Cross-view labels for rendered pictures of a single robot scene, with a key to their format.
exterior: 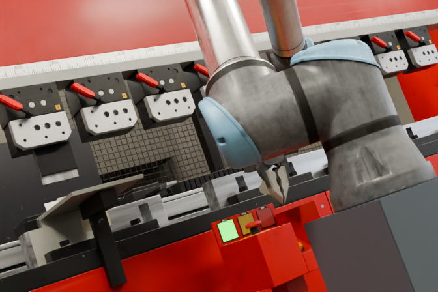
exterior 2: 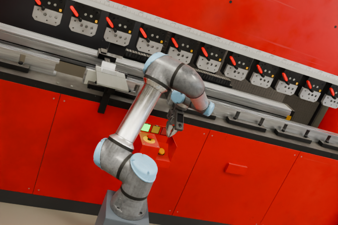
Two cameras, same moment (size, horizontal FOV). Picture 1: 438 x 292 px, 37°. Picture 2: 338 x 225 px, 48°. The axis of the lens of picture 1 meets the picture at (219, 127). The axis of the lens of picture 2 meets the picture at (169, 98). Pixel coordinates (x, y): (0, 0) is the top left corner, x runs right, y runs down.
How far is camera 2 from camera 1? 1.14 m
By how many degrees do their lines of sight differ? 33
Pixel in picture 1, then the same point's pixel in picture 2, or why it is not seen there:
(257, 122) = (104, 165)
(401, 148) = (132, 208)
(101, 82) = (155, 31)
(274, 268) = not seen: hidden behind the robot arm
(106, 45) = (170, 16)
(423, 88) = not seen: outside the picture
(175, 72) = (192, 43)
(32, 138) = (111, 38)
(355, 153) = (120, 197)
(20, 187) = not seen: hidden behind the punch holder
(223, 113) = (98, 154)
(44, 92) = (128, 22)
